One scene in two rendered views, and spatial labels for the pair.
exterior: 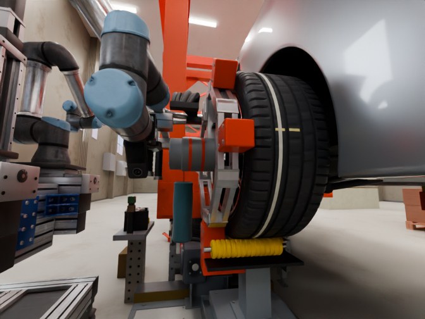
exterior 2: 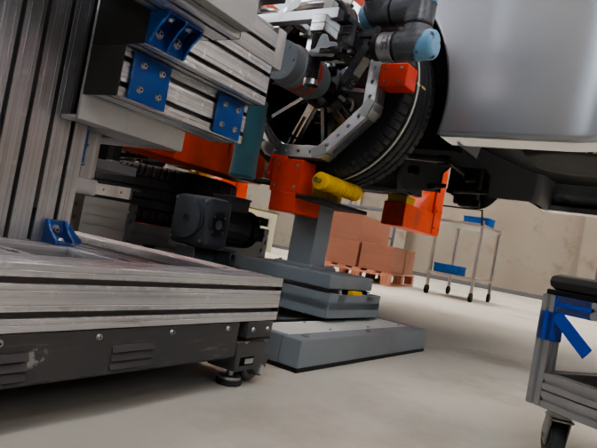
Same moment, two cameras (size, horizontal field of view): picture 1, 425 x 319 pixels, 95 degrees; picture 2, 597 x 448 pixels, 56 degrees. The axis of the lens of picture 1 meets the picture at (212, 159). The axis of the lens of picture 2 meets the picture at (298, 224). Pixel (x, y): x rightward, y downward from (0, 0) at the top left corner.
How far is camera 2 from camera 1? 1.48 m
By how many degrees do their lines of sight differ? 46
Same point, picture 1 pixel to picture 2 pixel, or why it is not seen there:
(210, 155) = (324, 80)
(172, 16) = not seen: outside the picture
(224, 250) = (333, 182)
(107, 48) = (430, 11)
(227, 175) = (378, 109)
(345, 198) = not seen: hidden behind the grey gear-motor
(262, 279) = (326, 228)
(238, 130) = (411, 76)
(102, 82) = (435, 38)
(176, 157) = (299, 70)
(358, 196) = not seen: hidden behind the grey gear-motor
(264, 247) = (353, 189)
